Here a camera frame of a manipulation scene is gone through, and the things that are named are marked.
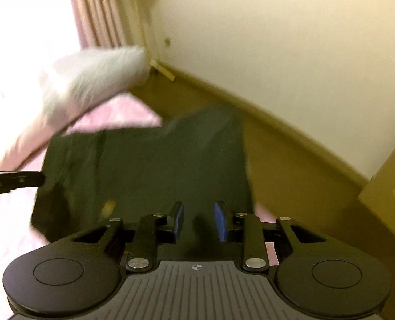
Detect black pants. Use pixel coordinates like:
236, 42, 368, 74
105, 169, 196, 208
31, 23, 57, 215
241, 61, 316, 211
30, 105, 256, 244

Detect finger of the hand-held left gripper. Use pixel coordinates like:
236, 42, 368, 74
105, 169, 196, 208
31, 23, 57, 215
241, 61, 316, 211
0, 170, 46, 195

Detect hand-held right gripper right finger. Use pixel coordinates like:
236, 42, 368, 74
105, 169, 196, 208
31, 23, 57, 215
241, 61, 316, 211
214, 201, 328, 272

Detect pink floral bed sheet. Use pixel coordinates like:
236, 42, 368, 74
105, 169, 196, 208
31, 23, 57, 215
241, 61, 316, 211
0, 93, 279, 310

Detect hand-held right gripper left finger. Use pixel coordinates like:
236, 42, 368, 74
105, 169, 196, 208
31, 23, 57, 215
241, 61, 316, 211
71, 202, 185, 272

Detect pink curtain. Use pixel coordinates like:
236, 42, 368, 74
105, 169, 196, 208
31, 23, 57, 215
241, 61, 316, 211
66, 0, 126, 50

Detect grey and pink duvet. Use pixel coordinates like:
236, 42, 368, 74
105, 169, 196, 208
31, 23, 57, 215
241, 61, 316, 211
2, 46, 150, 170

